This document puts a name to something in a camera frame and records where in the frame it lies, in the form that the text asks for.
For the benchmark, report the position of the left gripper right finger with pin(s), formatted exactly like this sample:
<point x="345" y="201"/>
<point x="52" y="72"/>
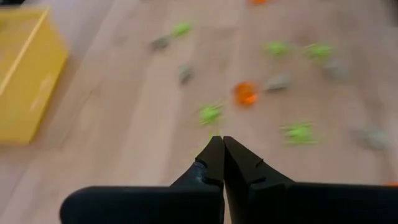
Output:
<point x="239" y="168"/>

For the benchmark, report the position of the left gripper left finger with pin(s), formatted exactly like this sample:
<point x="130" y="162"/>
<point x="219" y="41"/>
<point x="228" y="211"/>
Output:
<point x="211" y="165"/>

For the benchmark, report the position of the green plastic spider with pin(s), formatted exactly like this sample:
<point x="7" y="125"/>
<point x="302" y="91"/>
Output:
<point x="298" y="133"/>
<point x="318" y="51"/>
<point x="181" y="29"/>
<point x="276" y="48"/>
<point x="210" y="114"/>

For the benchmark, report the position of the yellow plastic basket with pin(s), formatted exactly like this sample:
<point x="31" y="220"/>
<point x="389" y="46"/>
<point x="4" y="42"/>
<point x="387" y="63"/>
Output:
<point x="28" y="77"/>

